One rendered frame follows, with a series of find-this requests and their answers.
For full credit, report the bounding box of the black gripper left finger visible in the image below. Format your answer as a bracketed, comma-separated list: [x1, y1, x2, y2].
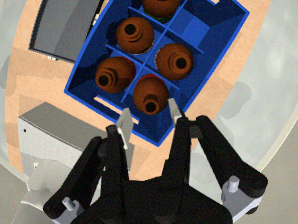
[43, 108, 134, 224]

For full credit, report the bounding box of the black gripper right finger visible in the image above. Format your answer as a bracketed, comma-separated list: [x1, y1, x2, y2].
[151, 98, 268, 224]

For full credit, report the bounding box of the blue plastic crate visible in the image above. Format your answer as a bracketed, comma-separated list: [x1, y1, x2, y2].
[63, 0, 250, 148]

